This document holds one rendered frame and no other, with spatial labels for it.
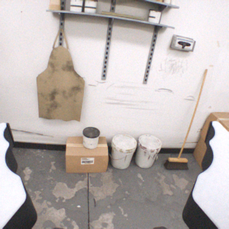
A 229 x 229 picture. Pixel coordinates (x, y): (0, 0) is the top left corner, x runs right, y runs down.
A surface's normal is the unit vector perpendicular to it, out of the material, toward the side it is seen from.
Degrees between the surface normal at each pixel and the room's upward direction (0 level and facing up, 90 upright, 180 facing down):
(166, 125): 90
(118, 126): 90
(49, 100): 89
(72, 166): 91
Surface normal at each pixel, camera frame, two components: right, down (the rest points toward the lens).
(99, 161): 0.18, 0.51
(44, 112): -0.22, 0.46
